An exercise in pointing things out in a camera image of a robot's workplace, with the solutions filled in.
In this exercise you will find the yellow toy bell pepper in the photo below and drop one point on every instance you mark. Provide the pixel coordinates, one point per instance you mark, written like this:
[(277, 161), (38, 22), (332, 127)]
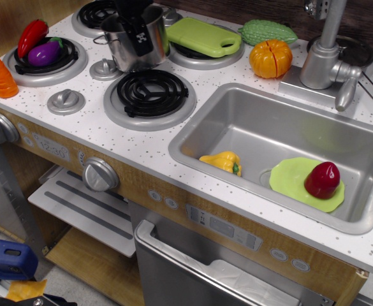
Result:
[(227, 161)]

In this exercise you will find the green plastic cutting board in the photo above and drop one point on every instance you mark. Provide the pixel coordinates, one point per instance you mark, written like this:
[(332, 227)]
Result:
[(202, 37)]

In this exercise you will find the red toy chili pepper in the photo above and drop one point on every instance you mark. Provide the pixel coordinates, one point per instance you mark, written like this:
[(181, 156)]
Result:
[(34, 32)]

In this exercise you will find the blue clamp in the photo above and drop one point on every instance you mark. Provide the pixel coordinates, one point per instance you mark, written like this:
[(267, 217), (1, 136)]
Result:
[(18, 262)]

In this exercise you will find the silver toy faucet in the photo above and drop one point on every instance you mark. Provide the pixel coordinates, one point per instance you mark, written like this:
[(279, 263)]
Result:
[(291, 84)]

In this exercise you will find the front left black burner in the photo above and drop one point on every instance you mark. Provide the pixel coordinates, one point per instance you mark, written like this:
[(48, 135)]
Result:
[(71, 61)]

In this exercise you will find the silver stovetop knob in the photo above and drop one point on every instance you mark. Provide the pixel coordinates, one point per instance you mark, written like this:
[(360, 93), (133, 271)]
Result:
[(65, 102), (105, 70)]

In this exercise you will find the silver dishwasher door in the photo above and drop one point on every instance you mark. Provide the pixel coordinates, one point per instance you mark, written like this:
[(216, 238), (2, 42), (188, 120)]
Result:
[(180, 267)]

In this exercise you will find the silver oven knob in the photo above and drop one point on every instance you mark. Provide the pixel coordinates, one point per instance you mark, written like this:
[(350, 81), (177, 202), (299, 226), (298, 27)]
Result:
[(99, 176), (8, 132)]

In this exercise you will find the back right black burner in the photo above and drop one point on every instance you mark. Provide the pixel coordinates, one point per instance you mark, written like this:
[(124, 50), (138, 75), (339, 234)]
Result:
[(190, 59)]

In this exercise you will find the stainless steel pot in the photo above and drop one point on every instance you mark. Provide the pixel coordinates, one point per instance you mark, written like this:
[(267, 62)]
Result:
[(121, 48)]

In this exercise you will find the orange toy pumpkin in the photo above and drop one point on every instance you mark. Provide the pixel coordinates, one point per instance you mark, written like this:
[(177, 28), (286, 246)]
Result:
[(271, 59)]

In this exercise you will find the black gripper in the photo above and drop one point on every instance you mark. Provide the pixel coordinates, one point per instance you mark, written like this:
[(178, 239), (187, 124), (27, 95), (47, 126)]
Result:
[(130, 12)]

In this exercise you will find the left silver oven knob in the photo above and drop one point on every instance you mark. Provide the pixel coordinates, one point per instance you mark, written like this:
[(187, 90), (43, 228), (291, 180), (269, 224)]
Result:
[(8, 132)]

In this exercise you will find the open oven door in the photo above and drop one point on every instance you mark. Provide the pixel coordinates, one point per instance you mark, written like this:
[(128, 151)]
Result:
[(17, 223)]

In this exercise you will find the green toy bitter gourd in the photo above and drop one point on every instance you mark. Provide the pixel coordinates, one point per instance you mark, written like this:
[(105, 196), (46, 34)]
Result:
[(256, 31)]

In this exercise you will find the black burner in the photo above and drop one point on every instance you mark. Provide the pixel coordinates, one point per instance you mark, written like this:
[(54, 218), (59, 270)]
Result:
[(190, 59), (88, 19), (71, 61), (150, 100)]

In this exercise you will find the lower silver stovetop knob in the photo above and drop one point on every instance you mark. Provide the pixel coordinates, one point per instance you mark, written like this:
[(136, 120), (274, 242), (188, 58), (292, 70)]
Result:
[(65, 102)]

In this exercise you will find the light green plastic plate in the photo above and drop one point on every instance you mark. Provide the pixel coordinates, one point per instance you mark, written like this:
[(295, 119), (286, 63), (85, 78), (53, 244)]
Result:
[(288, 178)]

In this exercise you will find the front right black burner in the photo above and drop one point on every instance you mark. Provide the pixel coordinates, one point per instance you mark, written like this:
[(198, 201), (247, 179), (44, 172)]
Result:
[(150, 100)]

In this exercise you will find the right silver oven knob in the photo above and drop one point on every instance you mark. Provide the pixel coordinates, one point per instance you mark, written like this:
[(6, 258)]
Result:
[(99, 176)]

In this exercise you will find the silver toy sink basin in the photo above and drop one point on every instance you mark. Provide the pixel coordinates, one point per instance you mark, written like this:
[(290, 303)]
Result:
[(263, 130)]

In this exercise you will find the purple toy eggplant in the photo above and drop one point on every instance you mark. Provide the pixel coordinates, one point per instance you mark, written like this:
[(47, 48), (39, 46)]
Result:
[(45, 54)]

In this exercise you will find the white oven rack shelf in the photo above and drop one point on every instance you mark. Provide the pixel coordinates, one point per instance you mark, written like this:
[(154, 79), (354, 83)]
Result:
[(103, 216)]

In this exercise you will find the orange toy carrot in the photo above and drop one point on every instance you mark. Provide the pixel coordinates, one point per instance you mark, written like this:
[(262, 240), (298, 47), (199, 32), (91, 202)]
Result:
[(8, 86)]

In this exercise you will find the yellow cloth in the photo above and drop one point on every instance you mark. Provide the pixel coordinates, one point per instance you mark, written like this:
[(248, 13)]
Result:
[(25, 289)]

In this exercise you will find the upper silver stovetop knob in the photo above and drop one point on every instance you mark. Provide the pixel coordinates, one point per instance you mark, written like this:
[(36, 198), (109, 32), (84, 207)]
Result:
[(105, 70)]

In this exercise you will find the back left black burner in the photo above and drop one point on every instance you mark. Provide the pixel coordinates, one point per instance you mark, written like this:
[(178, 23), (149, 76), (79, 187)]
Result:
[(88, 19)]

